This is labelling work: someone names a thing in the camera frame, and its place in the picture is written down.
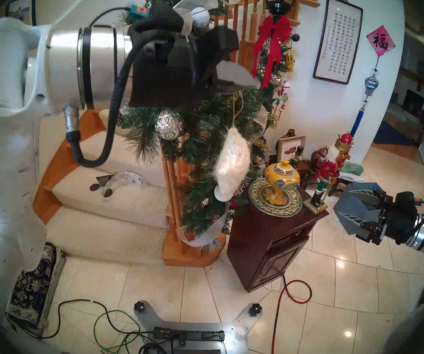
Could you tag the large white ball ornament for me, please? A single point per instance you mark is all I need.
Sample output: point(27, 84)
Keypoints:
point(200, 17)

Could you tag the tall nutcracker soldier figure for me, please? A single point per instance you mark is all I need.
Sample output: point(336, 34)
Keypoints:
point(330, 169)

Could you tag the black power strip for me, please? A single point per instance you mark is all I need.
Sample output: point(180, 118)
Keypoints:
point(193, 335)

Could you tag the yellow porcelain lidded jar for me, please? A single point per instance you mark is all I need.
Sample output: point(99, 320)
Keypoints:
point(282, 176)

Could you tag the green pine garland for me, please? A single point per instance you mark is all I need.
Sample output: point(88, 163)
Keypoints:
point(204, 143)

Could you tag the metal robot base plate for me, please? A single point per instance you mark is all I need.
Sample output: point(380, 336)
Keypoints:
point(237, 331)

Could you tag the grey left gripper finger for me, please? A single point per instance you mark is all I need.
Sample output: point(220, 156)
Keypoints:
point(234, 78)
point(221, 41)

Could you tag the black base knob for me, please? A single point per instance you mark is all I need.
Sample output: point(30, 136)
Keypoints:
point(255, 308)
point(140, 306)

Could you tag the small black hat nutcracker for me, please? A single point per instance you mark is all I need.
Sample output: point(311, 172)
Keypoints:
point(297, 156)

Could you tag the small white glitter ball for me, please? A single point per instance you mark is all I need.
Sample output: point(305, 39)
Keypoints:
point(219, 195)

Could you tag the white glitter star ornament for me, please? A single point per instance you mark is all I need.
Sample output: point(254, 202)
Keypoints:
point(232, 161)

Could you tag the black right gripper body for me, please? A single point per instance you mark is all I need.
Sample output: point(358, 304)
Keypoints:
point(396, 218)

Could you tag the small framed red picture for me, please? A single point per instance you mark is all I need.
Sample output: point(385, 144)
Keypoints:
point(291, 149)

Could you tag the gold bell ornament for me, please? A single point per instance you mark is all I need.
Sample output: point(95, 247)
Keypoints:
point(289, 62)

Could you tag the dark red cloisonne jar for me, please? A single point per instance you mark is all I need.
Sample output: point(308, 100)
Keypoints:
point(320, 158)

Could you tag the dark wood cabinet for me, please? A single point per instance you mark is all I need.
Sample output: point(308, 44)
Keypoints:
point(267, 246)

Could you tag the clear plastic packaging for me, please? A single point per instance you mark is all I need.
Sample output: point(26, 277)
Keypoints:
point(116, 180)

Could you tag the framed horse picture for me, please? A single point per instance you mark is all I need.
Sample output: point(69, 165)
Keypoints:
point(22, 8)

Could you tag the framed calligraphy scroll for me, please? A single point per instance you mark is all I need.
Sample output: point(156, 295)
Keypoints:
point(337, 40)

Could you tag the green jade piece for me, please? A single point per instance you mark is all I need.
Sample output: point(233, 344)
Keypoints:
point(352, 169)

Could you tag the dark floral patterned rug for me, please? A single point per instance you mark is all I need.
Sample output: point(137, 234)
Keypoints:
point(31, 290)

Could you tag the blue tassel hanging charm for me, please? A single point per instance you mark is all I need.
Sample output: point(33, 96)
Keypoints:
point(370, 86)

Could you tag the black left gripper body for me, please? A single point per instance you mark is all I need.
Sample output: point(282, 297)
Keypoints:
point(164, 73)

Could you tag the silver faceted ball ornament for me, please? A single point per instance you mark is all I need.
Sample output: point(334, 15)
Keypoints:
point(170, 125)

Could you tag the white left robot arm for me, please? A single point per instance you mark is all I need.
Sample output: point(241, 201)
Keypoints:
point(9, 135)

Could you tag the red diamond fu sign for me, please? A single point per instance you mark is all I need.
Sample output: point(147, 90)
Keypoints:
point(380, 41)

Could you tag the carpeted wooden staircase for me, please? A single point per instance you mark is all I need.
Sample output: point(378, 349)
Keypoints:
point(112, 209)

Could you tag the red velvet bow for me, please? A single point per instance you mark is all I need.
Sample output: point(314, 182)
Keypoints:
point(272, 28)

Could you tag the red white hanging ornament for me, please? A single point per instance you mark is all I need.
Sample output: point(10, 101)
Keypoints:
point(285, 87)

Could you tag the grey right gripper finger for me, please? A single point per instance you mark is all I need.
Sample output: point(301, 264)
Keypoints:
point(366, 197)
point(357, 220)

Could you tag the dark slim vase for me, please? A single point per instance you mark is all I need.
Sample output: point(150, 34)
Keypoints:
point(290, 133)

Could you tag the green gold tinsel garland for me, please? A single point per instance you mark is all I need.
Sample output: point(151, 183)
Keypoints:
point(279, 80)

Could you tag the blue grey square bin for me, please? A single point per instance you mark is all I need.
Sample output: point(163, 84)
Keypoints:
point(348, 224)

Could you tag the green gold decorative plate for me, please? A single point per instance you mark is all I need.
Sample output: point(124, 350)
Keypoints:
point(258, 198)

